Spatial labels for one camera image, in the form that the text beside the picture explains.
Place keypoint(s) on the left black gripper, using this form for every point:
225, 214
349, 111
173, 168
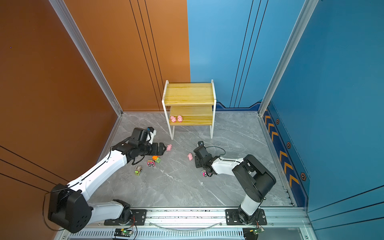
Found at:
155, 151

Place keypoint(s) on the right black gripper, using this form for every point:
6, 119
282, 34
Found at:
196, 161

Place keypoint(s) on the white frame wooden shelf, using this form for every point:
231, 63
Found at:
195, 102

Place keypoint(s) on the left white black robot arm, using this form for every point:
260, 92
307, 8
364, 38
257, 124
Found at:
69, 205

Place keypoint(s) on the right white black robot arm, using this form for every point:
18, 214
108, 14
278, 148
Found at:
255, 179

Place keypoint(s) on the pink toy truck left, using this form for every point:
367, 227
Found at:
151, 163

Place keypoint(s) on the orange green mixer truck toy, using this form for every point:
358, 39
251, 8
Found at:
157, 159

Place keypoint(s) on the green beige toy truck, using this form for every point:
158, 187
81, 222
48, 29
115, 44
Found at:
138, 170

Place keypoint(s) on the left green circuit board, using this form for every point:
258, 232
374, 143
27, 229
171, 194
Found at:
123, 234

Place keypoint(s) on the green circuit board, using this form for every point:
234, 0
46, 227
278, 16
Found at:
123, 234
252, 233

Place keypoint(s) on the right green circuit board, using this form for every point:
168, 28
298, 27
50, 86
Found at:
252, 233

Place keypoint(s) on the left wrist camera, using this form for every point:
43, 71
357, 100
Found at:
151, 134

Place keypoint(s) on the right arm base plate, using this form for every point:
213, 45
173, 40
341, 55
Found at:
239, 217

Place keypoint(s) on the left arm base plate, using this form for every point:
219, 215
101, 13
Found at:
135, 217

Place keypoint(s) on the aluminium front rail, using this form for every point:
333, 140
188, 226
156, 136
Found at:
268, 217

